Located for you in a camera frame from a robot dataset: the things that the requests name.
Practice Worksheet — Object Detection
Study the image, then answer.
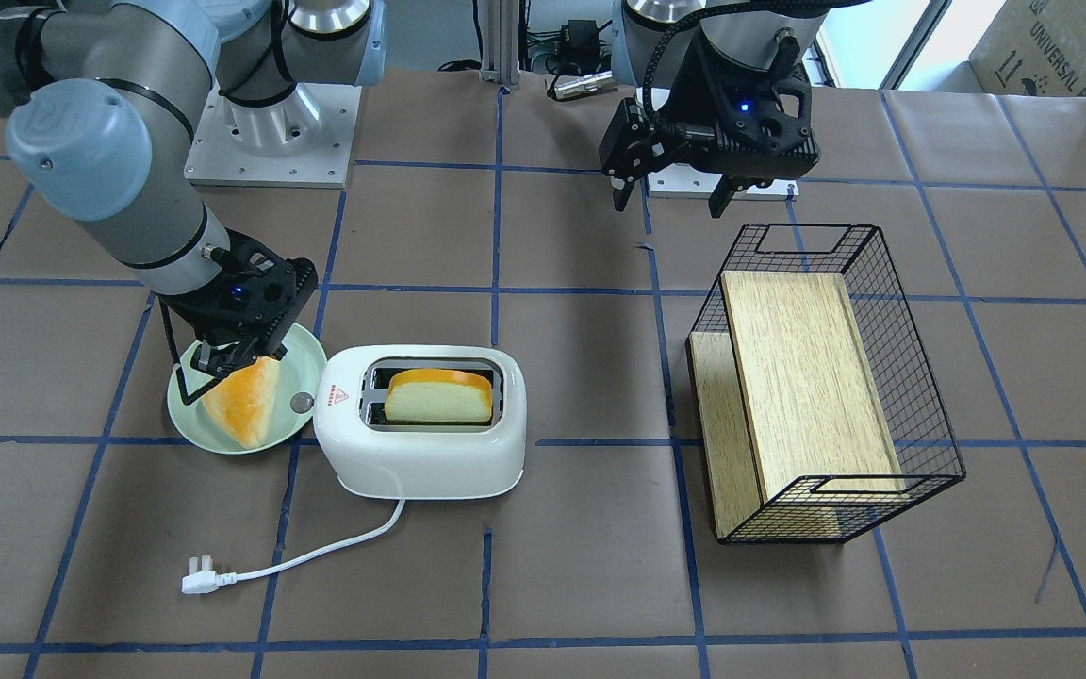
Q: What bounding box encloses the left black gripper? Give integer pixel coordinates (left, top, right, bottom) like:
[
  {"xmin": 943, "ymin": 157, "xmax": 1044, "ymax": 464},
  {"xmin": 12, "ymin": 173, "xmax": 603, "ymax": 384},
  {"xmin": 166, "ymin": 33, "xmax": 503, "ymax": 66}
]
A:
[{"xmin": 599, "ymin": 38, "xmax": 820, "ymax": 219}]

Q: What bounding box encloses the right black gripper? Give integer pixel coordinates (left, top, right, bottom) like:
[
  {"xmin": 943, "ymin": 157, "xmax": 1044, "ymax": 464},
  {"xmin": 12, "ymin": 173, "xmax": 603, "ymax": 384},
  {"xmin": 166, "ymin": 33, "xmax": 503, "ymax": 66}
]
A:
[{"xmin": 157, "ymin": 231, "xmax": 318, "ymax": 406}]

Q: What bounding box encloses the white two-slot toaster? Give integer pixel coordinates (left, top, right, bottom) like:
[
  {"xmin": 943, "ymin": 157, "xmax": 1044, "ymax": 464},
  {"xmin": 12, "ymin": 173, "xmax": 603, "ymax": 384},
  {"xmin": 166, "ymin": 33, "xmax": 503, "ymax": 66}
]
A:
[{"xmin": 313, "ymin": 344, "xmax": 527, "ymax": 500}]

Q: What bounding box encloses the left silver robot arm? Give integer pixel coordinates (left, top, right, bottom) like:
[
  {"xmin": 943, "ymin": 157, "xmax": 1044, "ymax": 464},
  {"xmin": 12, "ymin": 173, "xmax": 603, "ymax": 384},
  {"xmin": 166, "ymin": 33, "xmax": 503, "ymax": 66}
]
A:
[{"xmin": 599, "ymin": 1, "xmax": 839, "ymax": 218}]

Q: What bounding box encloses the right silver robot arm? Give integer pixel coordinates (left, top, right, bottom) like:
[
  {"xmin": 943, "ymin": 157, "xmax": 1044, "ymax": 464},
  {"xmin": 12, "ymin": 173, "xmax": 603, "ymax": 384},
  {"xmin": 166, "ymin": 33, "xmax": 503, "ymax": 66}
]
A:
[{"xmin": 0, "ymin": 1, "xmax": 387, "ymax": 404}]

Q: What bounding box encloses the bread slice in toaster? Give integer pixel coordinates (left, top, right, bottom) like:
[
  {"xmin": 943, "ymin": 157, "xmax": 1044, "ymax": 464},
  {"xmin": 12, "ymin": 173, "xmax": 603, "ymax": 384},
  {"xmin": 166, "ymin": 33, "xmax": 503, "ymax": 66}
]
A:
[{"xmin": 384, "ymin": 367, "xmax": 494, "ymax": 424}]

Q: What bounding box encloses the triangular bread on plate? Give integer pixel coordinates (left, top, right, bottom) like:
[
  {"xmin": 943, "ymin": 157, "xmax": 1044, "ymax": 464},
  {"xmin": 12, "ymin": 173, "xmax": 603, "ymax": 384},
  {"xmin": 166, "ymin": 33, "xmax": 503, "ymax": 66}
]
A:
[{"xmin": 200, "ymin": 356, "xmax": 281, "ymax": 450}]

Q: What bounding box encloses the pale green plate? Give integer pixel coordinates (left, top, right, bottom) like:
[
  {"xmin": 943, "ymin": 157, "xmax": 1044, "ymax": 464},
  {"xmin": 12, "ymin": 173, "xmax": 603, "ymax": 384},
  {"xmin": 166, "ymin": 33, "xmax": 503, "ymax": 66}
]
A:
[{"xmin": 165, "ymin": 323, "xmax": 326, "ymax": 455}]

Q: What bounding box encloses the wooden board in basket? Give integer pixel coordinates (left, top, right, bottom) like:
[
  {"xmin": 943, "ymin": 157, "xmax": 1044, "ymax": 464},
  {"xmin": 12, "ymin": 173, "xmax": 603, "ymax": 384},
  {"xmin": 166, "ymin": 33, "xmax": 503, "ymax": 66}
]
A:
[{"xmin": 689, "ymin": 271, "xmax": 911, "ymax": 544}]

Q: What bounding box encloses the cardboard box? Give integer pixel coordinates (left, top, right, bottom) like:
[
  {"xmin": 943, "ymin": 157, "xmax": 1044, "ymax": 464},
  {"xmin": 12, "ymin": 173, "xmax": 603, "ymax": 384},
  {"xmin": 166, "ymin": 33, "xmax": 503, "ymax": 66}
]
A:
[{"xmin": 969, "ymin": 1, "xmax": 1086, "ymax": 96}]

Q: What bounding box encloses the white toaster power cord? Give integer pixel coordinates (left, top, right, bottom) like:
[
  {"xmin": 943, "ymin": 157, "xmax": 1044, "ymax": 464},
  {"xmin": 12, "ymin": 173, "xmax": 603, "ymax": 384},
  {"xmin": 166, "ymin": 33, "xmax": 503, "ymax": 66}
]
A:
[{"xmin": 181, "ymin": 498, "xmax": 407, "ymax": 596}]

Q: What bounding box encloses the aluminium frame post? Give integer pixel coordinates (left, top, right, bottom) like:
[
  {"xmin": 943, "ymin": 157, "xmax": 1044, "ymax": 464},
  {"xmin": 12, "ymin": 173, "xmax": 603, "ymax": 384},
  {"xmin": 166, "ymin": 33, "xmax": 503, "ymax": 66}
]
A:
[{"xmin": 477, "ymin": 0, "xmax": 525, "ymax": 91}]

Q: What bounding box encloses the black wire basket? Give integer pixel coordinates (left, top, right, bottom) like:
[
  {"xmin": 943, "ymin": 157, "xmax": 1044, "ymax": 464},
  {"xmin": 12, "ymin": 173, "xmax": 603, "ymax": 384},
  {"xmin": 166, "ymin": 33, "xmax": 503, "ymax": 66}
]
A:
[{"xmin": 689, "ymin": 224, "xmax": 967, "ymax": 544}]

